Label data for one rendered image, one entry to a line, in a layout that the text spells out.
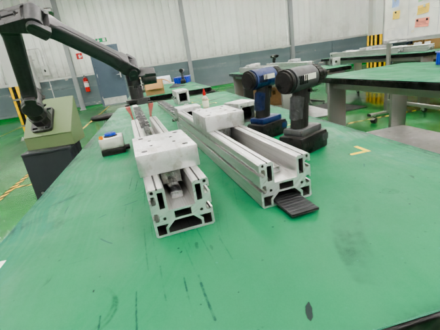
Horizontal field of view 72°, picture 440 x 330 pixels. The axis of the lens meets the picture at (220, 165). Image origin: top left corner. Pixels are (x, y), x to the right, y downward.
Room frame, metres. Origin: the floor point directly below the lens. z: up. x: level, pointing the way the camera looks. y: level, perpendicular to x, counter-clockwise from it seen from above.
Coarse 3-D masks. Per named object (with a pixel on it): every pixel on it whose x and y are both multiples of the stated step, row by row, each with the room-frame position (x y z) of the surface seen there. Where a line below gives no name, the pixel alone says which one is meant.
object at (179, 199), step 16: (144, 128) 1.14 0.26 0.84; (160, 128) 0.94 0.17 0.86; (192, 176) 0.48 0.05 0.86; (160, 192) 0.49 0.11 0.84; (176, 192) 0.49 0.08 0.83; (192, 192) 0.46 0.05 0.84; (208, 192) 0.46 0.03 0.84; (160, 208) 0.44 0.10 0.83; (176, 208) 0.45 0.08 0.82; (192, 208) 0.45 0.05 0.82; (208, 208) 0.46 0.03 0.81; (160, 224) 0.44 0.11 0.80; (176, 224) 0.47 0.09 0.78; (192, 224) 0.46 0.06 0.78; (208, 224) 0.46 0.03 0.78
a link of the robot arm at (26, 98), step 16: (0, 16) 1.07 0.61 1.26; (16, 16) 1.05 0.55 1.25; (32, 16) 1.05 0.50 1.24; (0, 32) 1.05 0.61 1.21; (16, 32) 1.06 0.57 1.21; (16, 48) 1.11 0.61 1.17; (16, 64) 1.14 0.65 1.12; (16, 80) 1.19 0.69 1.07; (32, 80) 1.21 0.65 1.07; (32, 96) 1.24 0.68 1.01; (32, 112) 1.27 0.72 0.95
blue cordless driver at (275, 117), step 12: (252, 72) 0.96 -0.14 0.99; (264, 72) 0.96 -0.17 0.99; (276, 72) 0.99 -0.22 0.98; (252, 84) 0.94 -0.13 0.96; (264, 84) 0.96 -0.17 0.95; (264, 96) 0.97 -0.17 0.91; (264, 108) 0.97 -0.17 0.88; (252, 120) 0.98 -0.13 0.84; (264, 120) 0.94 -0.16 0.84; (276, 120) 0.98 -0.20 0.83; (264, 132) 0.93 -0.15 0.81; (276, 132) 0.97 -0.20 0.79
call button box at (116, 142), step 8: (104, 136) 1.07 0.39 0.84; (112, 136) 1.05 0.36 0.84; (120, 136) 1.05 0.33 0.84; (104, 144) 1.03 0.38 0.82; (112, 144) 1.04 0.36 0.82; (120, 144) 1.04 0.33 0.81; (128, 144) 1.08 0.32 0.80; (104, 152) 1.03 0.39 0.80; (112, 152) 1.03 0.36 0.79; (120, 152) 1.04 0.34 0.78
